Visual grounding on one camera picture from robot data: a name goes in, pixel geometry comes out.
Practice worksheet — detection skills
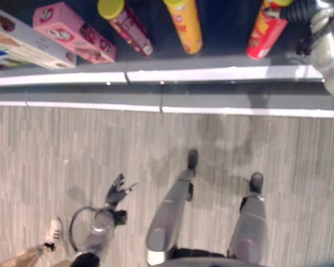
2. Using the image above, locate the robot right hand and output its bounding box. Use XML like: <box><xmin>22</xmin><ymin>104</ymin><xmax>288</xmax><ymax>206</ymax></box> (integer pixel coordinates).
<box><xmin>280</xmin><ymin>0</ymin><xmax>334</xmax><ymax>32</ymax></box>

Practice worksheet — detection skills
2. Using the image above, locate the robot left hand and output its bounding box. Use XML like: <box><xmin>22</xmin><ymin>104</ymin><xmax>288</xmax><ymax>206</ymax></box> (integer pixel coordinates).
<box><xmin>105</xmin><ymin>173</ymin><xmax>140</xmax><ymax>208</ymax></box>

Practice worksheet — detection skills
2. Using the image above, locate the red chip can yellow lid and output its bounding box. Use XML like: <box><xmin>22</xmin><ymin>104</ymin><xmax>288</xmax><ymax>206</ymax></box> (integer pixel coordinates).
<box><xmin>245</xmin><ymin>0</ymin><xmax>295</xmax><ymax>60</ymax></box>

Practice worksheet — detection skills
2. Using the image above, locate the robot left leg silver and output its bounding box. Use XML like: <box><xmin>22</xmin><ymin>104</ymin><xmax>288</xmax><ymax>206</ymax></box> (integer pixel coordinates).
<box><xmin>145</xmin><ymin>169</ymin><xmax>195</xmax><ymax>266</ymax></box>

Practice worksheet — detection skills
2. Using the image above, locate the robot leg silver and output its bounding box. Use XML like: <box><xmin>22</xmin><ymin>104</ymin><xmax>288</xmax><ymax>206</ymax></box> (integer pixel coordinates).
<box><xmin>228</xmin><ymin>193</ymin><xmax>269</xmax><ymax>264</ymax></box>
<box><xmin>145</xmin><ymin>169</ymin><xmax>195</xmax><ymax>266</ymax></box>

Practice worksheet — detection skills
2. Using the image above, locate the person's white shoe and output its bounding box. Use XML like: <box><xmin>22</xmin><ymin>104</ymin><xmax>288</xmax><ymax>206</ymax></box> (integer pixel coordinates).
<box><xmin>43</xmin><ymin>217</ymin><xmax>63</xmax><ymax>251</ymax></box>

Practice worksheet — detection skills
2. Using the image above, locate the robot left foot dark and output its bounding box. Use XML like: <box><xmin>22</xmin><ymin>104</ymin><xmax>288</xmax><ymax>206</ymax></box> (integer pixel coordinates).
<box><xmin>186</xmin><ymin>149</ymin><xmax>199</xmax><ymax>171</ymax></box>

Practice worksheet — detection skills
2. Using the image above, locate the robot foot dark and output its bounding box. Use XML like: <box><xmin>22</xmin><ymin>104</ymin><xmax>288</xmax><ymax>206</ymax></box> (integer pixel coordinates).
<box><xmin>186</xmin><ymin>149</ymin><xmax>199</xmax><ymax>171</ymax></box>
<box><xmin>248</xmin><ymin>172</ymin><xmax>265</xmax><ymax>195</ymax></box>

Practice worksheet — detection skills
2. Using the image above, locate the robot right leg silver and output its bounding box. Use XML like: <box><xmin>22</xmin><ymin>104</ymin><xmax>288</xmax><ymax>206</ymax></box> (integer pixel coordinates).
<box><xmin>228</xmin><ymin>193</ymin><xmax>269</xmax><ymax>264</ymax></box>

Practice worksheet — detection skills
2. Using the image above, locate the robot right foot dark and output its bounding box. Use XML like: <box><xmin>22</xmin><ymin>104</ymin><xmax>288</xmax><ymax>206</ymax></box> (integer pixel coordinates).
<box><xmin>248</xmin><ymin>172</ymin><xmax>265</xmax><ymax>195</ymax></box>

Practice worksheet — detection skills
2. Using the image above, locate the maroon chip can yellow lid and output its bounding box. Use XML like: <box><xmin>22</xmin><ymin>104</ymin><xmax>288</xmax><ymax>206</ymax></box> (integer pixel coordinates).
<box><xmin>97</xmin><ymin>0</ymin><xmax>155</xmax><ymax>57</ymax></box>

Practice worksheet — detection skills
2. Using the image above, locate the pink snack box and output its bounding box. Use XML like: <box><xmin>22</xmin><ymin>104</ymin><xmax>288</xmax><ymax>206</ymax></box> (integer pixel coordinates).
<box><xmin>32</xmin><ymin>1</ymin><xmax>117</xmax><ymax>65</ymax></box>

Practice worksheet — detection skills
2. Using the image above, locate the grey white biscuit box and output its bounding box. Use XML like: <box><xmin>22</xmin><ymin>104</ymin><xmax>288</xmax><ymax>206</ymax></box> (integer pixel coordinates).
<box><xmin>0</xmin><ymin>5</ymin><xmax>77</xmax><ymax>70</ymax></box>

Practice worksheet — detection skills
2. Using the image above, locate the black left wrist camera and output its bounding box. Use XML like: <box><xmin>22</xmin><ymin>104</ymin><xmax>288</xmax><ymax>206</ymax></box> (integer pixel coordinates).
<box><xmin>114</xmin><ymin>210</ymin><xmax>128</xmax><ymax>225</ymax></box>

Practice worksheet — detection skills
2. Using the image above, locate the black cable loop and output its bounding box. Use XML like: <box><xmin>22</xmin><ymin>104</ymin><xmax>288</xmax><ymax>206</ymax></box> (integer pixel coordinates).
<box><xmin>68</xmin><ymin>206</ymin><xmax>101</xmax><ymax>253</ymax></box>

